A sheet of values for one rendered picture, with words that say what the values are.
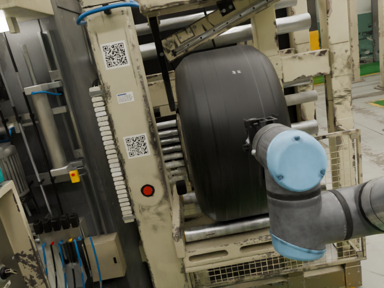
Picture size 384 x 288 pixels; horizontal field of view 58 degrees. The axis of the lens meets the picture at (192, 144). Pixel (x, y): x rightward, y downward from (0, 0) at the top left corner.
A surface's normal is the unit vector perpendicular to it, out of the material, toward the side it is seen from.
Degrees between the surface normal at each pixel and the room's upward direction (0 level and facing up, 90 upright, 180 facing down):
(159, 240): 90
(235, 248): 90
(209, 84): 45
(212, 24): 90
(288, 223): 83
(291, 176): 78
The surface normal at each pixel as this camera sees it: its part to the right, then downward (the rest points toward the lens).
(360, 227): 0.14, 0.30
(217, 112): -0.05, -0.20
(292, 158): 0.00, 0.07
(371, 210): -0.95, 0.27
